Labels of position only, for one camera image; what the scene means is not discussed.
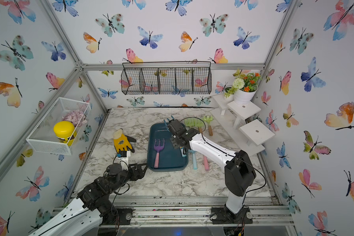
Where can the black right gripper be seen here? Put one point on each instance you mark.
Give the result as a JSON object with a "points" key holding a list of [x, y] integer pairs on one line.
{"points": [[174, 145]]}

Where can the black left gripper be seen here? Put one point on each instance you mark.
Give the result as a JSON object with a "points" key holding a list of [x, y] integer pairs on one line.
{"points": [[140, 174]]}

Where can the blue fork white handle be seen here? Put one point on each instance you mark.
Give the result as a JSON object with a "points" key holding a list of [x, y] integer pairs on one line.
{"points": [[183, 152]]}

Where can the green rake wooden handle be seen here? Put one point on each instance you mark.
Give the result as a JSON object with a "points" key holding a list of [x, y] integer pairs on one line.
{"points": [[208, 120], [189, 122]]}

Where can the green fork wooden handle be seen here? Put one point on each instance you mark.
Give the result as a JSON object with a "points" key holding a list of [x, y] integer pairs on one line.
{"points": [[199, 124]]}

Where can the purple rake pink handle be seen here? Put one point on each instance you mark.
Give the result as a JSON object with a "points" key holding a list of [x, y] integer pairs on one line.
{"points": [[158, 147]]}

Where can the purple fork pink handle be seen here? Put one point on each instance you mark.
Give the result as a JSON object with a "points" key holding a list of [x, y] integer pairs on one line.
{"points": [[205, 161]]}

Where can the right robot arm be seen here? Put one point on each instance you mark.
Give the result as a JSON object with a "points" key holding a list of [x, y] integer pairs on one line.
{"points": [[238, 170]]}

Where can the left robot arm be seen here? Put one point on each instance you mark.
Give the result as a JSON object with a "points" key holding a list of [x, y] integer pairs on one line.
{"points": [[92, 206]]}

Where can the dark teal storage box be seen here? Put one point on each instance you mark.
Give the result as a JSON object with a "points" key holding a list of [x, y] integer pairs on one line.
{"points": [[170, 159]]}

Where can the yellow black garden glove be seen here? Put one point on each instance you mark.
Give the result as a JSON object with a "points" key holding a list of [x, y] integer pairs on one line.
{"points": [[123, 142]]}

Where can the small white pot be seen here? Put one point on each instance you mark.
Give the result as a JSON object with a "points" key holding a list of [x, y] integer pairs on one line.
{"points": [[228, 96]]}

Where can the white stepped wooden shelf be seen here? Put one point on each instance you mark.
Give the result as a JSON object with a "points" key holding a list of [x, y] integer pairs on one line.
{"points": [[250, 136]]}

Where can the white flower pot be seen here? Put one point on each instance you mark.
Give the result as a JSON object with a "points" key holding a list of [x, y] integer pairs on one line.
{"points": [[242, 97]]}

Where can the pink items bag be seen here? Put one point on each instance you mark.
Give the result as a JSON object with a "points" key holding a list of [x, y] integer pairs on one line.
{"points": [[76, 117]]}

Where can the yellow lidded jar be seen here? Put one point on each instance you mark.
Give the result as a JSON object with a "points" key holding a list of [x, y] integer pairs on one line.
{"points": [[65, 132]]}

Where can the artificial flowers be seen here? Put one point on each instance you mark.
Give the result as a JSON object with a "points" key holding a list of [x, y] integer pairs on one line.
{"points": [[245, 82]]}

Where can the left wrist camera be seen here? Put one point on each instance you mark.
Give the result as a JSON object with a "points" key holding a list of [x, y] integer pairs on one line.
{"points": [[124, 156]]}

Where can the black wire wall basket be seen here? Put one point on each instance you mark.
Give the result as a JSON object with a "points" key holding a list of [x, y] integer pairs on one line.
{"points": [[166, 78]]}

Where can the white wire wall basket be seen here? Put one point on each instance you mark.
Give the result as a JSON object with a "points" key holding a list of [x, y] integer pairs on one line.
{"points": [[43, 138]]}

